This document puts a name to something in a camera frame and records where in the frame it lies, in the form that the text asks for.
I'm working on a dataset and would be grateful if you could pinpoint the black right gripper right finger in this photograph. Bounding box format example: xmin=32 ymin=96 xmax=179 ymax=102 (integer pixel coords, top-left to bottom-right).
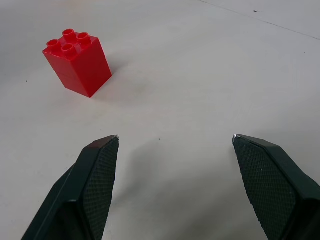
xmin=232 ymin=134 xmax=320 ymax=240

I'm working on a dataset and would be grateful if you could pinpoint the red toy building block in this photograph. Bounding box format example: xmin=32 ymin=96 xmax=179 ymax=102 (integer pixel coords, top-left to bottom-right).
xmin=41 ymin=28 xmax=113 ymax=99

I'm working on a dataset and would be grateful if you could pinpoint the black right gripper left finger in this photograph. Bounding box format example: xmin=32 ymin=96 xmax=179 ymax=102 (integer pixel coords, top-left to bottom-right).
xmin=21 ymin=134 xmax=120 ymax=240

